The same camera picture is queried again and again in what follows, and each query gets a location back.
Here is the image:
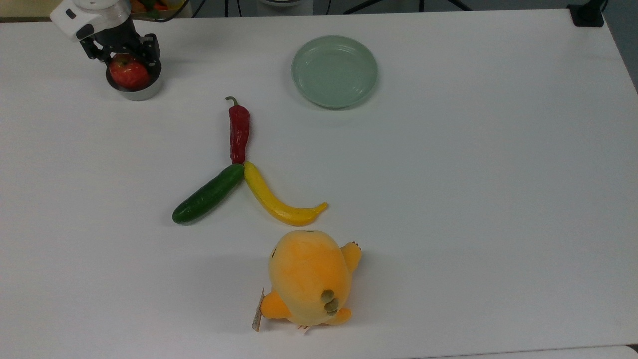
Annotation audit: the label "paper tag on plush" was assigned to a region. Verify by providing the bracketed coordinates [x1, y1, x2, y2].
[251, 288, 265, 333]

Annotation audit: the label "grey round bowl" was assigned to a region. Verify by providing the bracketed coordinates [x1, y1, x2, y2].
[105, 59, 164, 102]

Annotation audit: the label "orange plush toy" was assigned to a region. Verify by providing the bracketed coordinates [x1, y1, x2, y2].
[260, 229, 362, 327]

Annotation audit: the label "green cucumber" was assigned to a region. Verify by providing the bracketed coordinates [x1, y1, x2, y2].
[172, 163, 245, 224]

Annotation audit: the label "pale green plate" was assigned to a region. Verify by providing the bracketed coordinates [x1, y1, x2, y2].
[291, 35, 379, 110]

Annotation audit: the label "beige wooden side table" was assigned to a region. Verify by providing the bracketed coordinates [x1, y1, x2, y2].
[0, 0, 59, 22]

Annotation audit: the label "red apple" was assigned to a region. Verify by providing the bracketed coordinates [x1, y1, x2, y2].
[109, 54, 151, 91]

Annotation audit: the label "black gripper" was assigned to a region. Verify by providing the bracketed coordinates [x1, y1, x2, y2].
[79, 17, 162, 76]

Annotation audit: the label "black tripod legs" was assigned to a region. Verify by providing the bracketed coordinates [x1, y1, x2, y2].
[343, 0, 472, 14]

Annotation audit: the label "black table clamp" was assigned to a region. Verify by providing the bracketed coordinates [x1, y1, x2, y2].
[567, 0, 606, 27]

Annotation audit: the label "clear box of toy fruits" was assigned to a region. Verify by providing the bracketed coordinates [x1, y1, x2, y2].
[129, 0, 193, 19]

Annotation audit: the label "red chili pepper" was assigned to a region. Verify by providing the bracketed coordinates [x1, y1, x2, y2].
[225, 96, 251, 165]

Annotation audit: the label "yellow banana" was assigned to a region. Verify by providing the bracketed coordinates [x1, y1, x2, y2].
[243, 161, 329, 227]

